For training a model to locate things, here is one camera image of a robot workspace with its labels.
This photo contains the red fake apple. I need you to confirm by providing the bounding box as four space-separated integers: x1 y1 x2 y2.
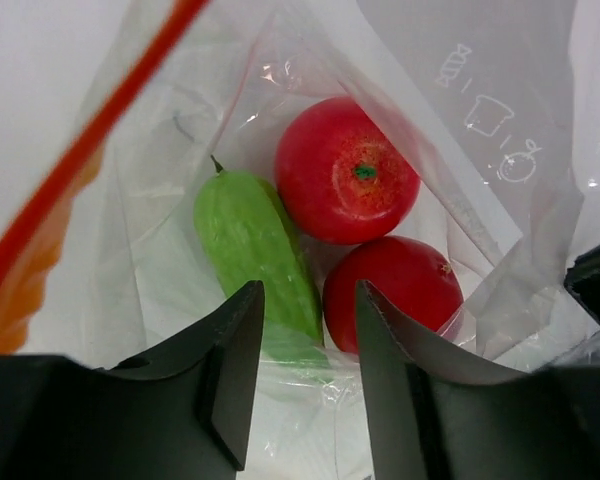
274 96 420 245

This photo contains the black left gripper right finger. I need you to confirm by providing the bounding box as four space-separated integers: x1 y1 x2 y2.
356 281 600 479

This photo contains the green fake cucumber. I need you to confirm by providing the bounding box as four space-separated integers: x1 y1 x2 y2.
193 163 333 384

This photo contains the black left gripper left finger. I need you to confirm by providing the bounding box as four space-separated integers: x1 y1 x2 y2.
0 281 265 479

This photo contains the clear zip top bag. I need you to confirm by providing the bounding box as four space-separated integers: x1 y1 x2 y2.
0 1 600 479

